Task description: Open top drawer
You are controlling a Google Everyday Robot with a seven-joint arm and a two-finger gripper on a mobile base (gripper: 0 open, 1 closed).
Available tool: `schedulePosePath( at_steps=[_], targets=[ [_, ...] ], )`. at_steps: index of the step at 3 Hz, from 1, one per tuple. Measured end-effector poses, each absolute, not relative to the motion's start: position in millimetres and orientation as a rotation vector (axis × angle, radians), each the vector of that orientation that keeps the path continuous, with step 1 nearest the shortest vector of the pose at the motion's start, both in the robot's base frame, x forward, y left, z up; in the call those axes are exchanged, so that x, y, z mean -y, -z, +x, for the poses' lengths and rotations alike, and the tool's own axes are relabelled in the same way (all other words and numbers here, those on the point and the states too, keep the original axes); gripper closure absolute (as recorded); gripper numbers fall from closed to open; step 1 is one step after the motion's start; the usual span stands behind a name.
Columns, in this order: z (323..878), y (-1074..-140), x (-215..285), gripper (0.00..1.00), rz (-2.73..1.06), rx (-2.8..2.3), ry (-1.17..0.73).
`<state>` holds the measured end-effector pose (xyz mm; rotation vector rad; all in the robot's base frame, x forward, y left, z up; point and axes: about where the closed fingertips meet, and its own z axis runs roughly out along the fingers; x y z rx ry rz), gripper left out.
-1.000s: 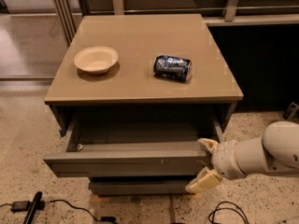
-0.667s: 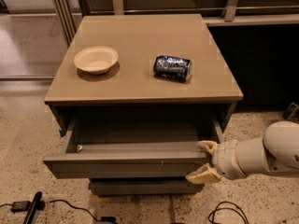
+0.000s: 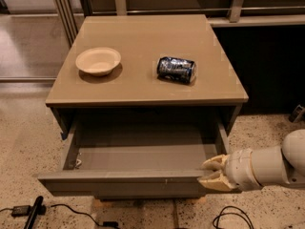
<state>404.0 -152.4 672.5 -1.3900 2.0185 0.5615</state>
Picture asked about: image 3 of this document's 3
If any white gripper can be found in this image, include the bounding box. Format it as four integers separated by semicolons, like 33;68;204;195
197;149;261;192

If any grey top drawer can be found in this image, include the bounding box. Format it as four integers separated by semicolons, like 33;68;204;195
38;117;228;199

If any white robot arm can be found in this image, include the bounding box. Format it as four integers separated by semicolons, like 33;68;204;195
197;129;305;192

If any grey drawer cabinet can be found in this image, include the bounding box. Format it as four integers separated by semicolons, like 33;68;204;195
46;15;248;133

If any crushed blue soda can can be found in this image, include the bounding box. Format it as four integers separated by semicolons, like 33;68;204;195
156;56;196;84

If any white paper bowl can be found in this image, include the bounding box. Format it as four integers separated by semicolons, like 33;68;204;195
75;48;121;76

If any black stick device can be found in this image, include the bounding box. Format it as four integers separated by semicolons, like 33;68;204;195
23;196;46;229

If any black power adapter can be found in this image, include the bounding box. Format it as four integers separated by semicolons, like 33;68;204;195
11;205;31;218

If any black looped cable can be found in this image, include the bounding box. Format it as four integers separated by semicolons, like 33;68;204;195
212;204;255;229

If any black cable with plug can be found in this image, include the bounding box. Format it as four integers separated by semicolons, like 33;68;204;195
50;203;120;229

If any metal railing frame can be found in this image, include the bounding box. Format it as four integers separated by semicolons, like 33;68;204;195
54;0;305;42

